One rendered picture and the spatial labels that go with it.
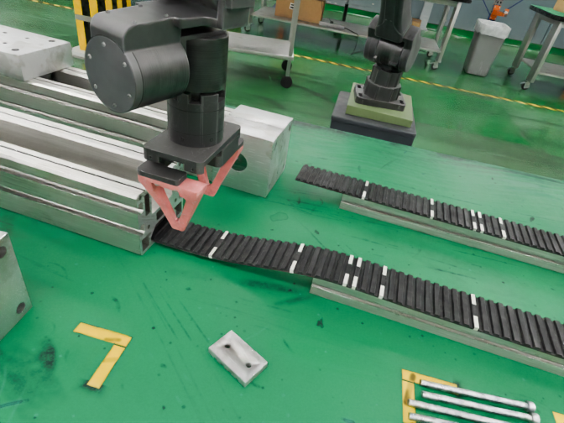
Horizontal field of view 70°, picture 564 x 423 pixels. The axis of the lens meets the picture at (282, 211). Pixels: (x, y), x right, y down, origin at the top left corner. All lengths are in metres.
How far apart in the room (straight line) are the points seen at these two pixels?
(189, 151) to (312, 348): 0.23
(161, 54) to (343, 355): 0.32
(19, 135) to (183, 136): 0.29
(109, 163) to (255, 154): 0.19
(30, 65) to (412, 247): 0.64
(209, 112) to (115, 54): 0.11
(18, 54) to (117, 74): 0.43
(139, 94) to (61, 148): 0.28
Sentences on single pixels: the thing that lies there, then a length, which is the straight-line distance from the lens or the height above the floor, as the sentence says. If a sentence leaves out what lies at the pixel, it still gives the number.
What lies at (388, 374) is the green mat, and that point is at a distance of 0.43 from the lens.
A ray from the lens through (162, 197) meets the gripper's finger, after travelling 0.44.
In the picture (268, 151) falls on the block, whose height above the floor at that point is 0.86.
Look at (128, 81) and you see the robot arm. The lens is 0.33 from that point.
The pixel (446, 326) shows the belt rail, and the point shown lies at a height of 0.79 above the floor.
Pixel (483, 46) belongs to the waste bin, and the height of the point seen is 0.33.
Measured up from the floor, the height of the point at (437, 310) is 0.81.
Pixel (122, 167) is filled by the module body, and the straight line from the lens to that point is 0.55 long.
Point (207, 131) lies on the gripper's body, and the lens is 0.41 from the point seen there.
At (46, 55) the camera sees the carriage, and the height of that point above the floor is 0.89.
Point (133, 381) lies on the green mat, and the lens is 0.40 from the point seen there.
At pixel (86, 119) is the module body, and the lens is 0.72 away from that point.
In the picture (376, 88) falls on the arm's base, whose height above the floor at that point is 0.84.
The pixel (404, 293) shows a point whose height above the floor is 0.81.
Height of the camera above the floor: 1.12
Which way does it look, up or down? 35 degrees down
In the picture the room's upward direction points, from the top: 10 degrees clockwise
